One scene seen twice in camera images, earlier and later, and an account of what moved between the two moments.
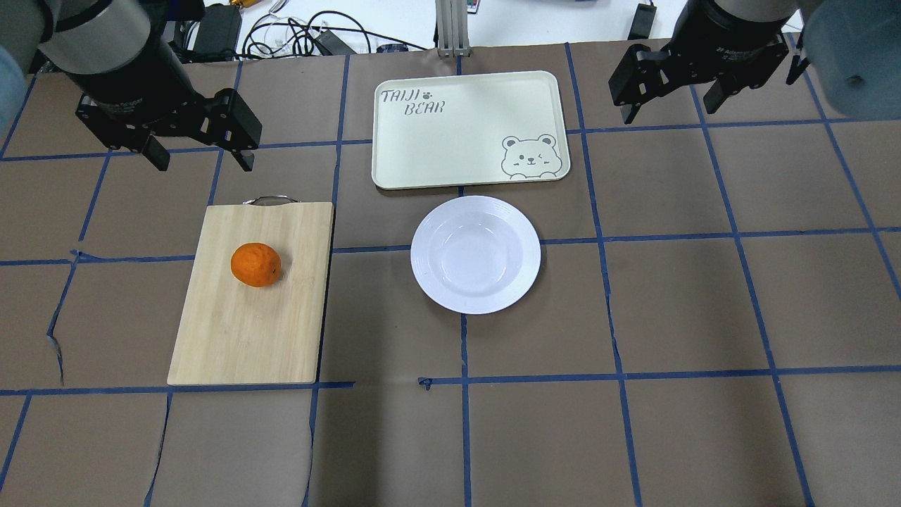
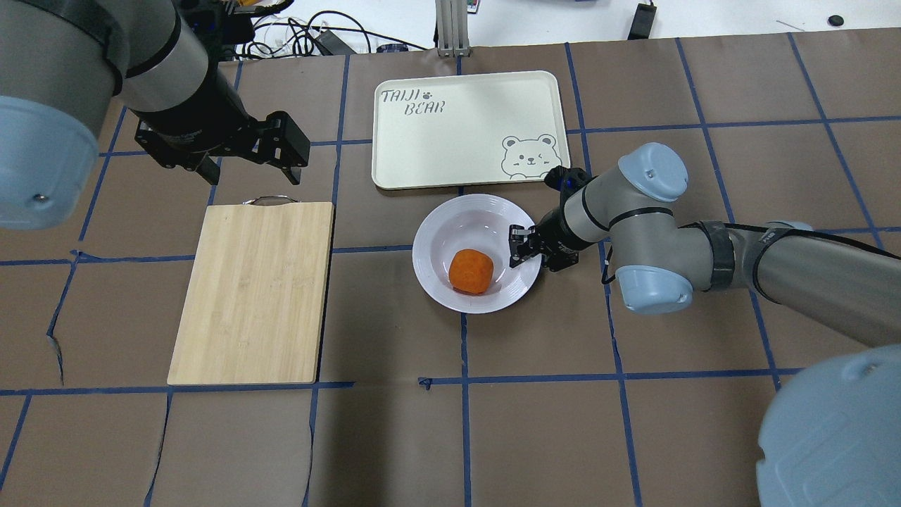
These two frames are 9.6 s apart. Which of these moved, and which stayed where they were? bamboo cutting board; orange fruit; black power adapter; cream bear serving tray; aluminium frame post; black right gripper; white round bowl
Moved: black power adapter; orange fruit; black right gripper
Stayed: white round bowl; cream bear serving tray; aluminium frame post; bamboo cutting board
